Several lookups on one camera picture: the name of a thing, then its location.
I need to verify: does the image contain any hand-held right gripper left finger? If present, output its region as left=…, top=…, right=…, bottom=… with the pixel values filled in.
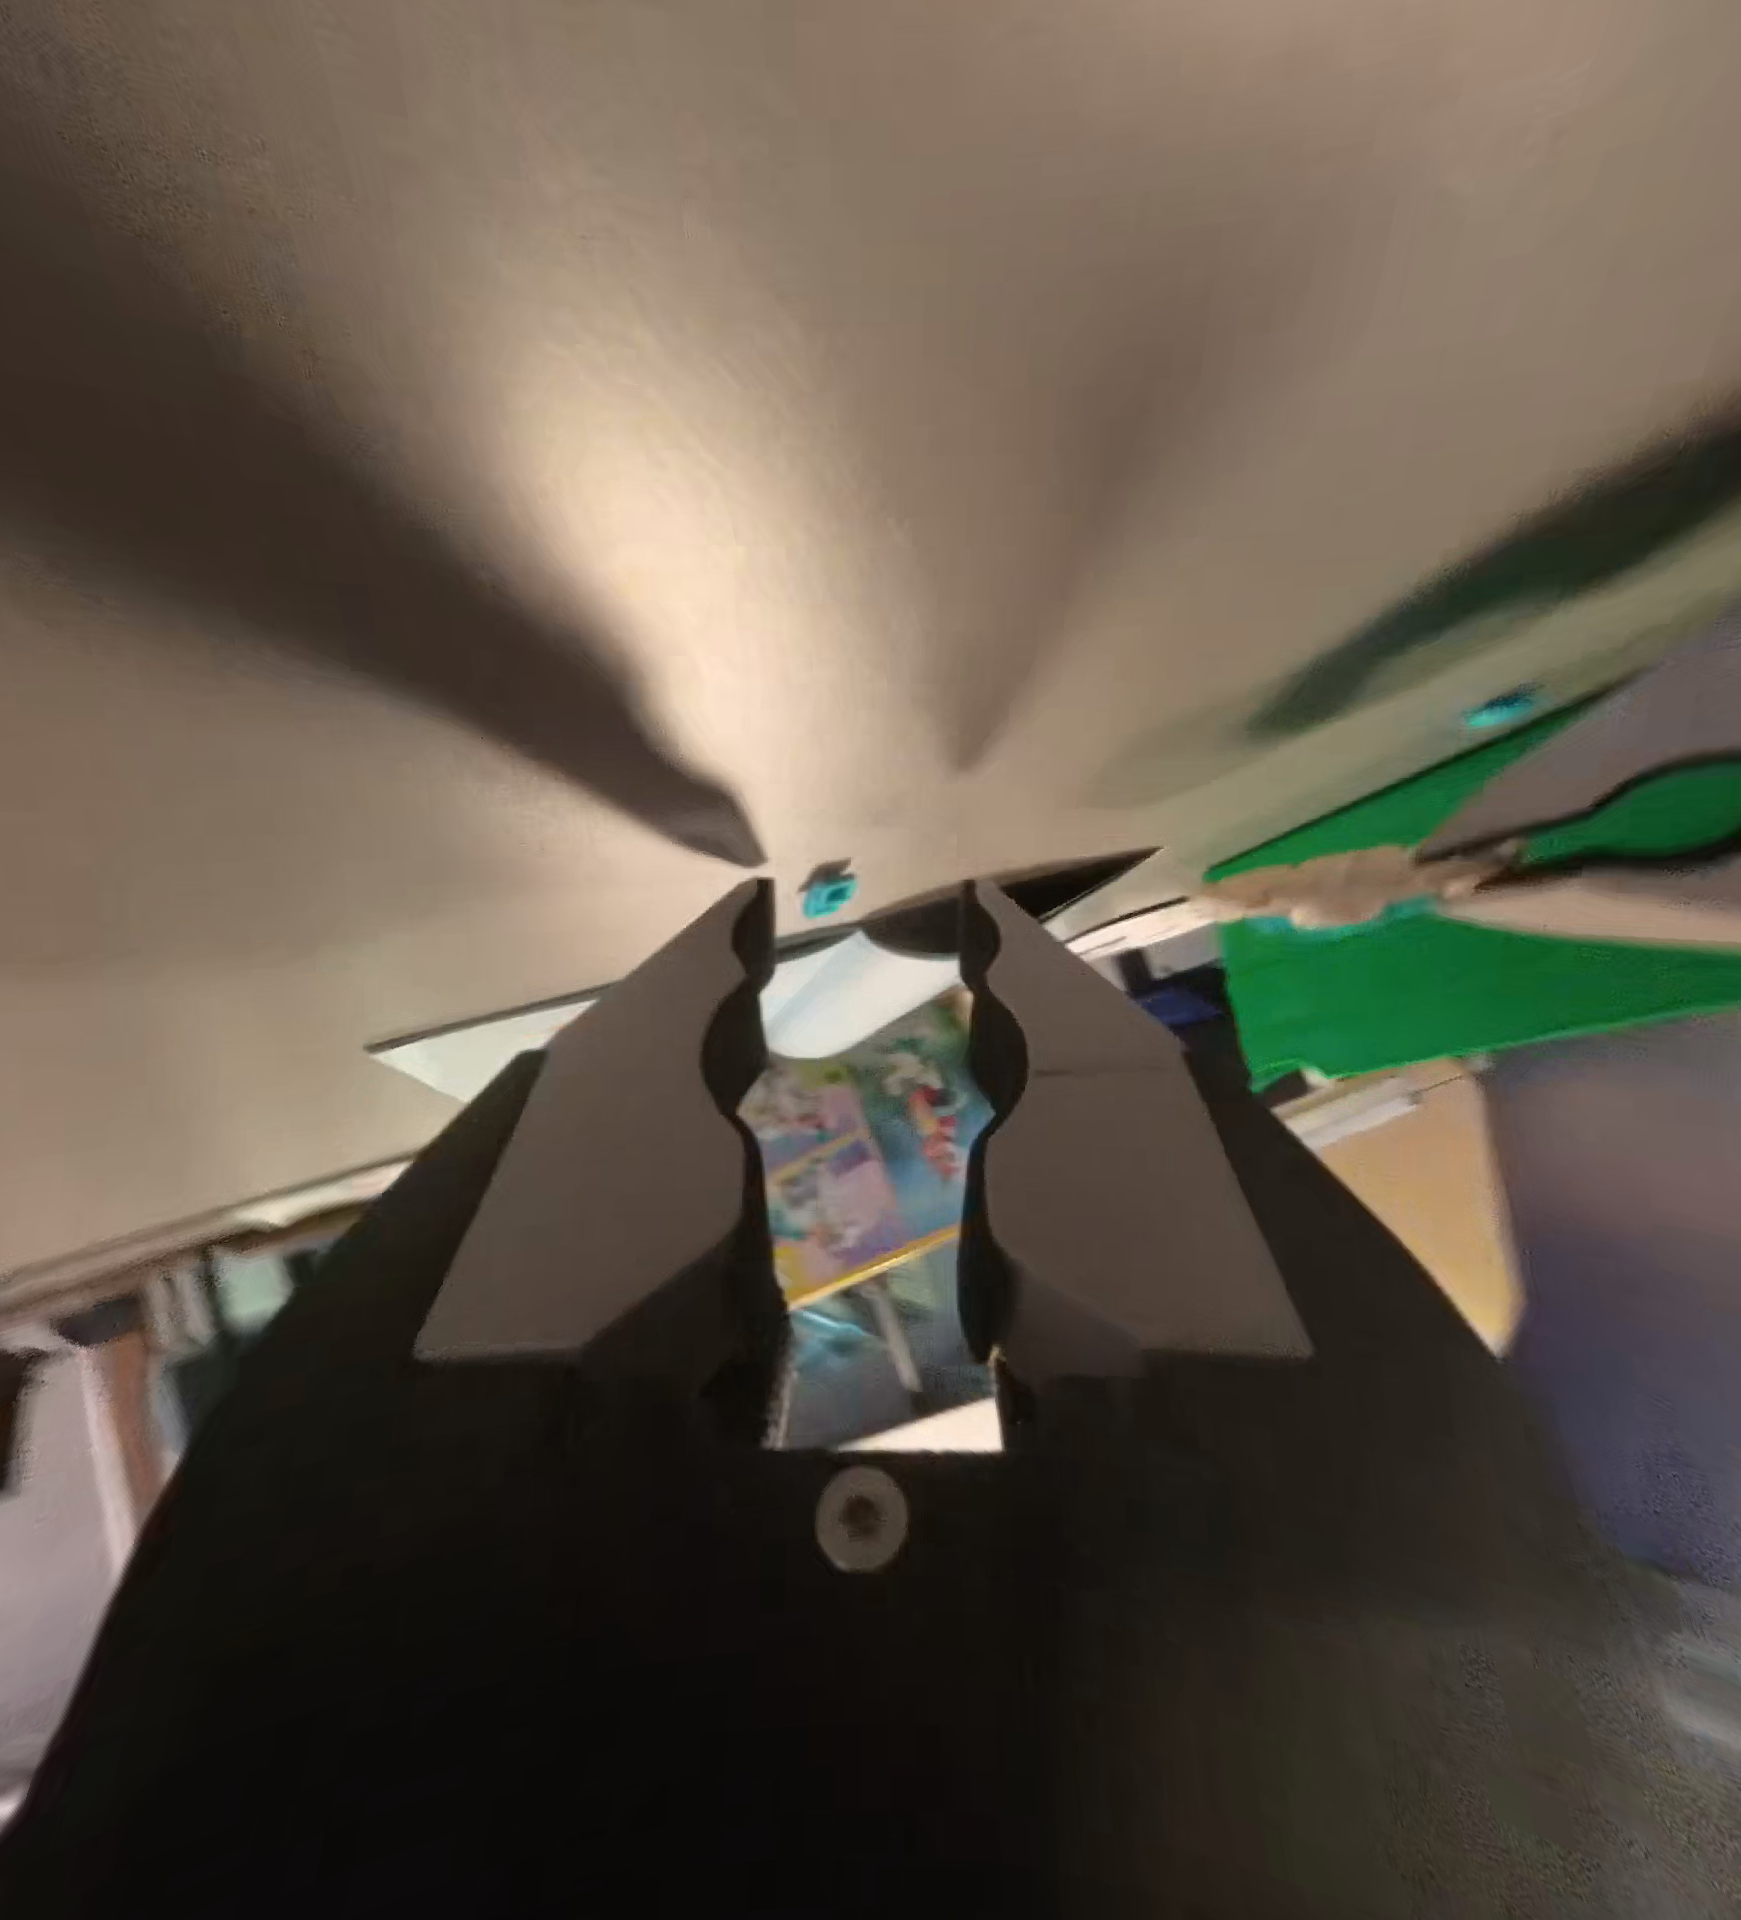
left=412, top=877, right=794, bottom=1449

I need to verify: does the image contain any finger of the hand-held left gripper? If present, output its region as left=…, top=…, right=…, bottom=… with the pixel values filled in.
left=1469, top=836, right=1741, bottom=965
left=1423, top=577, right=1741, bottom=857

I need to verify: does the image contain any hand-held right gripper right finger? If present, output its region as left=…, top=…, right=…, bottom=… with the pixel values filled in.
left=956, top=879, right=1318, bottom=1413

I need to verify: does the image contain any round white lego plate assembly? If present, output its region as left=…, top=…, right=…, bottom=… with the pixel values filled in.
left=1207, top=847, right=1478, bottom=929

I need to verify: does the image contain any yellow lego set box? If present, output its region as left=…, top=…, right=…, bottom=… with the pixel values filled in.
left=733, top=989, right=993, bottom=1307

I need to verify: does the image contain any lego instruction booklet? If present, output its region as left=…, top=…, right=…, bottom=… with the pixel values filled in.
left=367, top=901, right=993, bottom=1103

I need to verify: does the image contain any green plastic bin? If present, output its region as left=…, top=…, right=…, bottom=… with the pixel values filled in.
left=1203, top=704, right=1741, bottom=1093

